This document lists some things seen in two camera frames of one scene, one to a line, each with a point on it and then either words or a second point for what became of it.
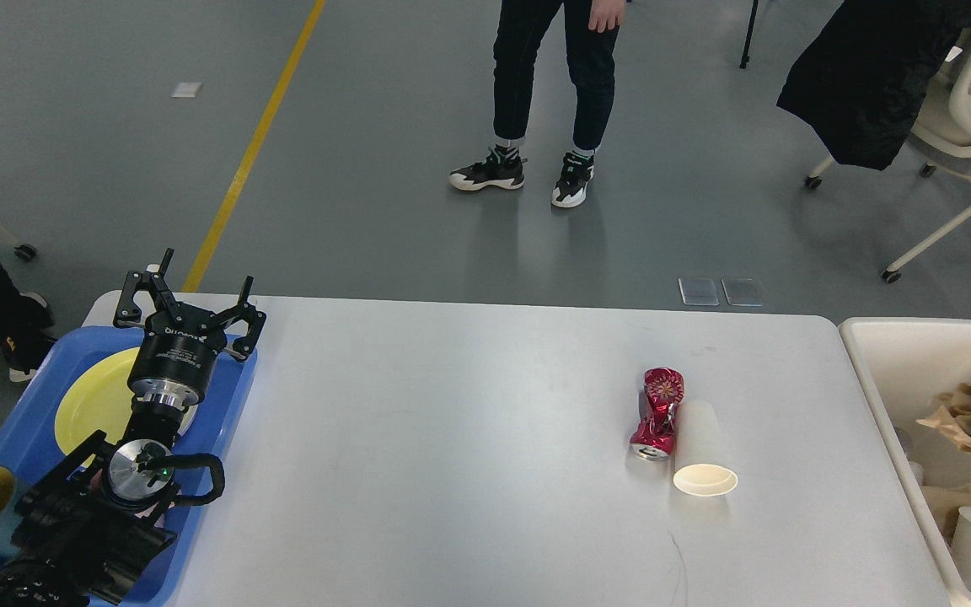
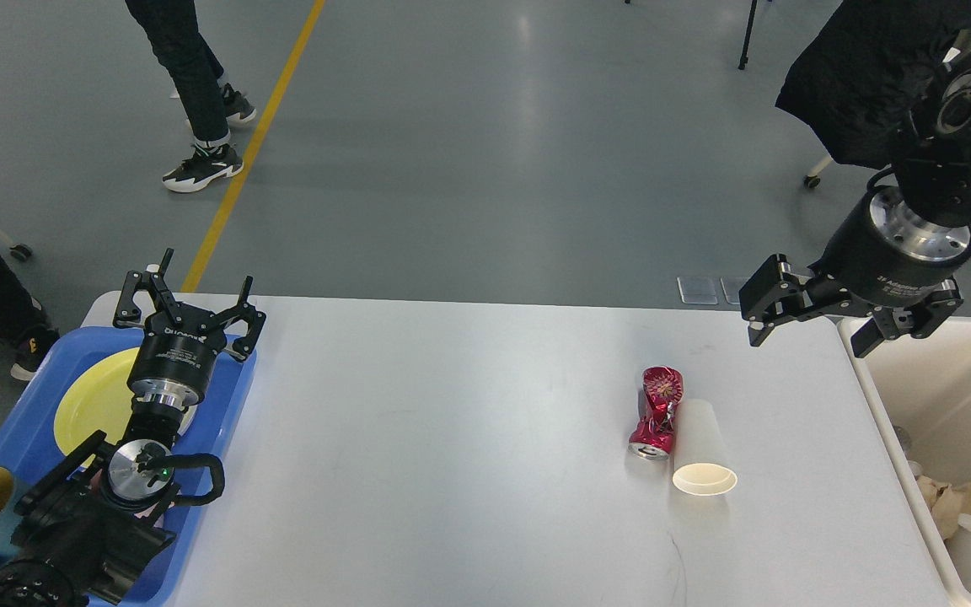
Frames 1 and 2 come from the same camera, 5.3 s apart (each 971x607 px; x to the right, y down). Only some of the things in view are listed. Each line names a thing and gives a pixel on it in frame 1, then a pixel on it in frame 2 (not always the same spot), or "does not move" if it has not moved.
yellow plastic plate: x=99 y=398 does not move
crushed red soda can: x=662 y=389 does not move
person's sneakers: x=506 y=171 → x=211 y=163
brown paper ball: x=957 y=416 → x=945 y=503
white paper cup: x=704 y=464 does not move
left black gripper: x=174 y=362 does not move
